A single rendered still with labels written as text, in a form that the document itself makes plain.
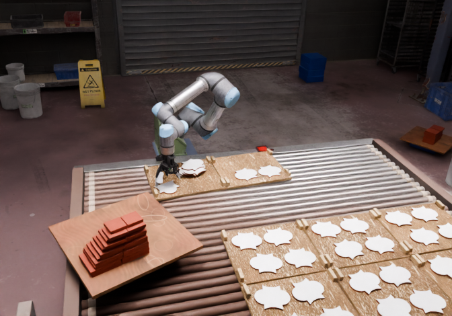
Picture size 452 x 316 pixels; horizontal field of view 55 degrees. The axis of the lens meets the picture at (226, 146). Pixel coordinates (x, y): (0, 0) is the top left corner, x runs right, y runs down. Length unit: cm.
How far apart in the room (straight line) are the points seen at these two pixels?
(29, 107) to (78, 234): 390
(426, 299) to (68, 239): 152
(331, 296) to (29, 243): 253
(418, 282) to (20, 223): 304
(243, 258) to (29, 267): 194
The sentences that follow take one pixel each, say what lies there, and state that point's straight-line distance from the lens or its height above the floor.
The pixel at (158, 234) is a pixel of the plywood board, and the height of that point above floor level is 104.
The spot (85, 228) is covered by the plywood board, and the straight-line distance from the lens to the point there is 209.
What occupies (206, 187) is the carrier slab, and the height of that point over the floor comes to 94.
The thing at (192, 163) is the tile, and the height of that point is 98.
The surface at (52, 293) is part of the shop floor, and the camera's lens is 333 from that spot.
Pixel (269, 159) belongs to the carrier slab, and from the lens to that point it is 281.
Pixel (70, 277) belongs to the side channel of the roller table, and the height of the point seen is 95.
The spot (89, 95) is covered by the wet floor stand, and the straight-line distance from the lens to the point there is 595.
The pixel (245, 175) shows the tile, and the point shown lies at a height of 94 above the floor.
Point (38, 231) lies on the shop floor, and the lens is 388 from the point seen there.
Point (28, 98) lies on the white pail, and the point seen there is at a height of 27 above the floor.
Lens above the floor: 230
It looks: 28 degrees down
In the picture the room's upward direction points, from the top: 3 degrees clockwise
